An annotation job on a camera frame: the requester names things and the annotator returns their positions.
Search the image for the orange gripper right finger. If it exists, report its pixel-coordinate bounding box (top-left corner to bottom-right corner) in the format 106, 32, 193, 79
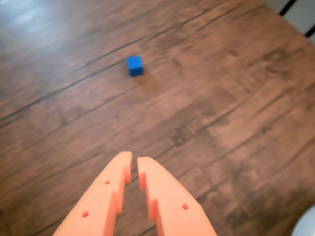
137, 156, 218, 236

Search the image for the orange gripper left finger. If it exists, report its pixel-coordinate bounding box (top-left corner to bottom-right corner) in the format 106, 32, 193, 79
52, 151, 133, 236

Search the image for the small blue cube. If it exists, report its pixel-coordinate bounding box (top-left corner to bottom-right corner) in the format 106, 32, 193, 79
127, 55, 144, 77

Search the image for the white ceramic bowl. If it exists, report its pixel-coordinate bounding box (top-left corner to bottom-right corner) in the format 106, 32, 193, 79
291, 205, 315, 236

